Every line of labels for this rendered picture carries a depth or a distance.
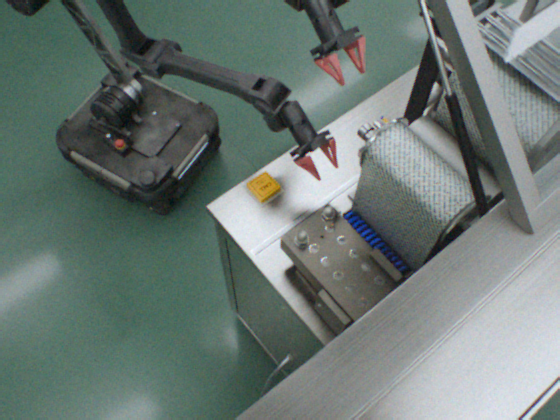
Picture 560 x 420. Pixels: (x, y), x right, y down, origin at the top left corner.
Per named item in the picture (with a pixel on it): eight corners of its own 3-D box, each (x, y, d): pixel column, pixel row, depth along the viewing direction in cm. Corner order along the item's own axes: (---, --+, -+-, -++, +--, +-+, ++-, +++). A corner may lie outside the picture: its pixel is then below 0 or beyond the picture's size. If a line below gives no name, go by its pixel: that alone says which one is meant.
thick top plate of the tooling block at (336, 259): (327, 213, 152) (329, 202, 147) (435, 328, 138) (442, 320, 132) (279, 247, 147) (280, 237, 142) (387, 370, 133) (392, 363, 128)
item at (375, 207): (352, 206, 147) (362, 167, 131) (417, 273, 139) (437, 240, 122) (351, 207, 147) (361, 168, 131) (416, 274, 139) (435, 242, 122)
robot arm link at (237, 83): (135, 62, 155) (158, 34, 158) (144, 75, 160) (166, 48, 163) (265, 107, 137) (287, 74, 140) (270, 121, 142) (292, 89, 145)
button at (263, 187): (266, 174, 166) (265, 169, 164) (281, 190, 163) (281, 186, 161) (246, 187, 164) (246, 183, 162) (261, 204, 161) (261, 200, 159)
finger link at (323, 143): (317, 179, 150) (298, 148, 149) (338, 165, 152) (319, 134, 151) (328, 177, 144) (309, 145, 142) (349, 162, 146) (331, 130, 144)
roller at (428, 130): (423, 136, 147) (434, 107, 136) (497, 205, 137) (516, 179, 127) (389, 160, 143) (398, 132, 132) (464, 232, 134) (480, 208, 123)
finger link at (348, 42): (338, 85, 129) (320, 47, 127) (362, 70, 132) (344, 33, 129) (354, 81, 123) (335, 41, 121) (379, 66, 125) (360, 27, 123)
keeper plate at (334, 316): (320, 303, 147) (323, 288, 137) (346, 333, 143) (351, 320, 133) (312, 309, 146) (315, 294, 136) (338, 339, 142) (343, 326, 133)
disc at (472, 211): (474, 218, 129) (499, 183, 116) (476, 220, 129) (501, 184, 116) (430, 254, 124) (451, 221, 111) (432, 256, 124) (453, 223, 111)
